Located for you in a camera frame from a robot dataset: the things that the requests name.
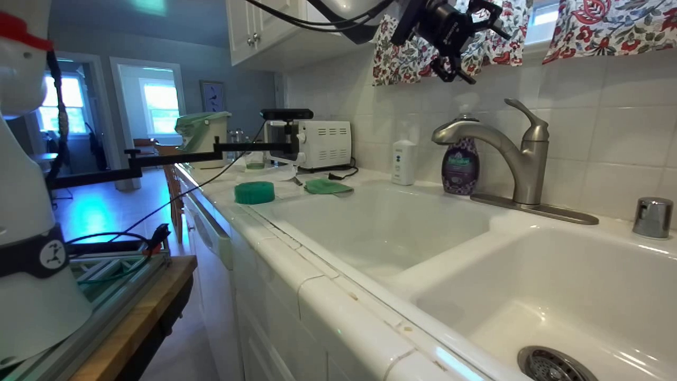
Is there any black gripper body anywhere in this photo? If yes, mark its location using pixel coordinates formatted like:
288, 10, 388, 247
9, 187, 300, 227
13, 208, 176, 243
401, 0, 489, 62

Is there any brushed steel faucet body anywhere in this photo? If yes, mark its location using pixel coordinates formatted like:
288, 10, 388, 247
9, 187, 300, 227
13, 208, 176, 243
428, 115, 600, 227

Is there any floral window curtain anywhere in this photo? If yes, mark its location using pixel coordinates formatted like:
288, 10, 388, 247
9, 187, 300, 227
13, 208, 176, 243
370, 0, 533, 90
542, 0, 677, 67

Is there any purple dish soap bottle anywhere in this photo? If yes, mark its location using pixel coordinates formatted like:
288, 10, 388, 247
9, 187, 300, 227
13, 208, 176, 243
439, 115, 481, 199

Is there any white soap pump dispenser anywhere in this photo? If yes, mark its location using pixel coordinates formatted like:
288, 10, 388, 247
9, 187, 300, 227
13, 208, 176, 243
388, 119, 418, 189

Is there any white toaster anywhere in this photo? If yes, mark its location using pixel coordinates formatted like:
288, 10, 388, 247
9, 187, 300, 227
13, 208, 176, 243
261, 119, 354, 172

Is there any white double basin sink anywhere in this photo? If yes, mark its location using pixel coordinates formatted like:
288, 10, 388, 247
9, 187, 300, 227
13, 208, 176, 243
241, 177, 677, 381

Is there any white upper cabinet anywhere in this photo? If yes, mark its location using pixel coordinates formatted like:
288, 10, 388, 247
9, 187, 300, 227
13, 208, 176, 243
223, 0, 386, 69

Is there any white cabinet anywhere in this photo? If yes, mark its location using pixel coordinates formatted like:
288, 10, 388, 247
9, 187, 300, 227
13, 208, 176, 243
223, 0, 386, 69
180, 192, 386, 381

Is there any chrome air gap cap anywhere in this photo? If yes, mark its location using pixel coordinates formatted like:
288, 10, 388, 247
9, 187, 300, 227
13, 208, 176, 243
631, 195, 674, 240

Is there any bright window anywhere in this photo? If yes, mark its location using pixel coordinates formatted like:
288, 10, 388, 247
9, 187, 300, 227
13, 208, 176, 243
110, 57, 188, 148

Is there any metal sink drain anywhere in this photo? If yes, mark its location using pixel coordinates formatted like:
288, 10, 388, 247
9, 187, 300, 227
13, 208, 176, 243
515, 344, 600, 381

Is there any white lower cabinet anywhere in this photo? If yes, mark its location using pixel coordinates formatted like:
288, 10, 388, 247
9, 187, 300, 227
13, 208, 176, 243
180, 192, 386, 381

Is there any open doorway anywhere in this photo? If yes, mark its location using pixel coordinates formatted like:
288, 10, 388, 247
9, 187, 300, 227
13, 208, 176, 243
37, 52, 110, 177

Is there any wooden cart board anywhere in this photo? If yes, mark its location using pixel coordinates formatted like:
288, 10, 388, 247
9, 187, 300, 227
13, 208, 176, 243
70, 255, 199, 381

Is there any red plastic part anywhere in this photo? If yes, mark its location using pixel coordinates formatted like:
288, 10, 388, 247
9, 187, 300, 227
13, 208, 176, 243
0, 9, 55, 52

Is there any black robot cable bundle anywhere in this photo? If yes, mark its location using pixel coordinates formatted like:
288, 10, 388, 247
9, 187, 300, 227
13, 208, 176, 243
244, 0, 398, 46

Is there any black power cord with plug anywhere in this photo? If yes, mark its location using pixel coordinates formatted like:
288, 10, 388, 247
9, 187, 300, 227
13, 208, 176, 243
324, 164, 362, 183

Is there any framed wall picture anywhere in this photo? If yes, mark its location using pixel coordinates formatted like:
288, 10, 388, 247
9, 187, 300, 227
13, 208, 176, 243
199, 78, 229, 115

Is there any thin black cable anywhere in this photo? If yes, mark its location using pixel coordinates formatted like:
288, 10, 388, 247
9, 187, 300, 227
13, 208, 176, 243
65, 145, 252, 249

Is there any black clamp handle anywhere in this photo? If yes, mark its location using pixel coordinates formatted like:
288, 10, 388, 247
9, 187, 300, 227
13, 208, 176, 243
65, 223, 172, 260

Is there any black hanging hose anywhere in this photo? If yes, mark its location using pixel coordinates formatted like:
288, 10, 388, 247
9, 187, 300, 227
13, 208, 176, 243
42, 48, 73, 183

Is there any aluminium cart frame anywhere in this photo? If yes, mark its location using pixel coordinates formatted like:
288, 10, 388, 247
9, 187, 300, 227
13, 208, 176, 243
13, 241, 176, 381

